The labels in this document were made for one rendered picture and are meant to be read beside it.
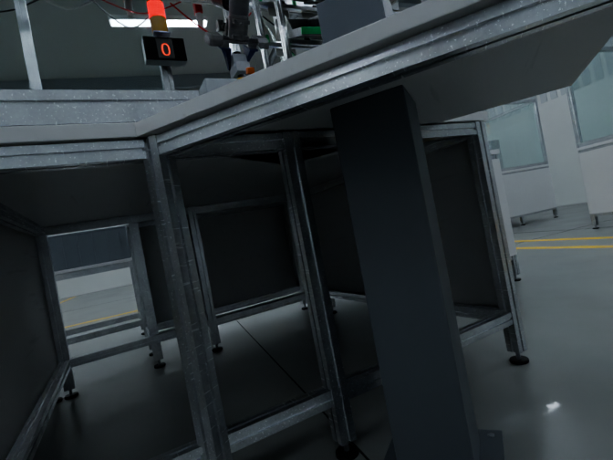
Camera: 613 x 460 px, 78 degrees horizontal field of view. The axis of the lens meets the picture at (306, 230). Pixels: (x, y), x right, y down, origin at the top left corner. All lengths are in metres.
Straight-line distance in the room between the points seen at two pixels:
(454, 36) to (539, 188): 6.69
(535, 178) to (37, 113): 6.89
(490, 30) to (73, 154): 0.74
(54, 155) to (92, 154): 0.06
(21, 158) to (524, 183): 6.74
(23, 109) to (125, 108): 0.19
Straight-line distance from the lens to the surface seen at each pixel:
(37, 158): 0.86
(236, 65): 1.24
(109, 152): 0.87
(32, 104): 0.97
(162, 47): 1.35
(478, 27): 0.63
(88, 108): 0.96
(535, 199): 7.16
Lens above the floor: 0.58
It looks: level
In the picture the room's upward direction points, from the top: 11 degrees counter-clockwise
